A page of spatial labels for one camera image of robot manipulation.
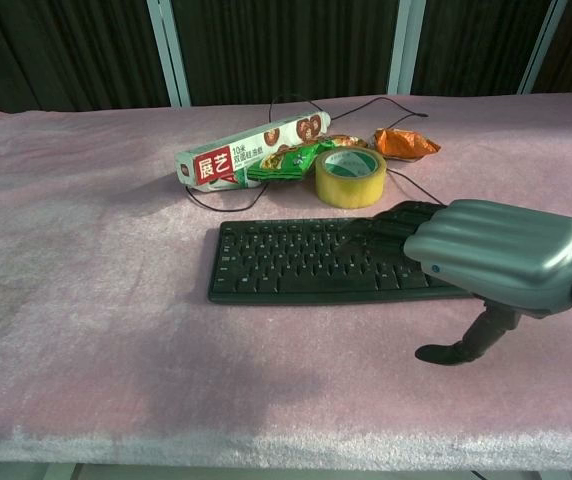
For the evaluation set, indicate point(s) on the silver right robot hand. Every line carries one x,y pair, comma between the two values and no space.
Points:
496,250

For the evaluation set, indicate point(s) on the black computer keyboard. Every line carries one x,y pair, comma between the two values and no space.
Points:
306,265

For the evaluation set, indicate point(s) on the orange snack packet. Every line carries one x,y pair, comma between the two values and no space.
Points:
403,144

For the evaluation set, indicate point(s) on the yellow packing tape roll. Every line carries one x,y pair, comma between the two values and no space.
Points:
349,177

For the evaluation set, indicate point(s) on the green snack packet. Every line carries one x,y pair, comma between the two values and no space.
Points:
286,162

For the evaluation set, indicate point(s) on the white baking paper box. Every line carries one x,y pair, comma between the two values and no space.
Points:
226,162

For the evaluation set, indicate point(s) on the dark pleated curtain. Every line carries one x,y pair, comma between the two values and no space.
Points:
286,45

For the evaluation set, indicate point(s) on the pink fuzzy table cloth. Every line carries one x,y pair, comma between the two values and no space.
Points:
116,300

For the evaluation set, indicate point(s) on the white metal frame post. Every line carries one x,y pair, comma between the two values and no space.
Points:
402,45
168,50
542,45

